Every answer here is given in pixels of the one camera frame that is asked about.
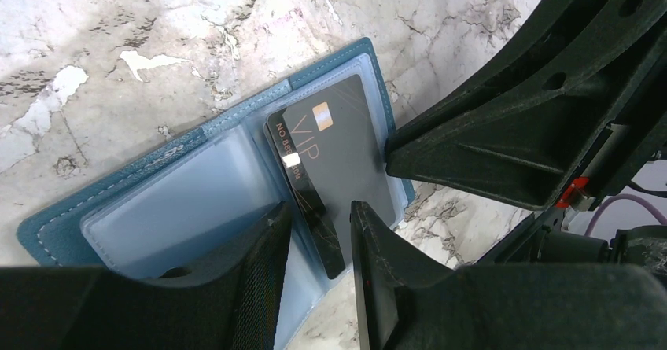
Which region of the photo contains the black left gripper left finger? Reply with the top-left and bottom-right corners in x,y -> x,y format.
1,203 -> 292,349

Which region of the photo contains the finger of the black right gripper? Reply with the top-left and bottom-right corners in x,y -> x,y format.
387,0 -> 666,150

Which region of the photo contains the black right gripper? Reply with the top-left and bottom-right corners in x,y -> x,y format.
386,66 -> 666,282

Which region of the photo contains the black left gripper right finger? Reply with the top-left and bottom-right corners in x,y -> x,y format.
350,201 -> 666,349

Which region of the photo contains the blue card holder wallet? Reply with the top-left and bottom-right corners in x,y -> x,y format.
17,38 -> 415,349

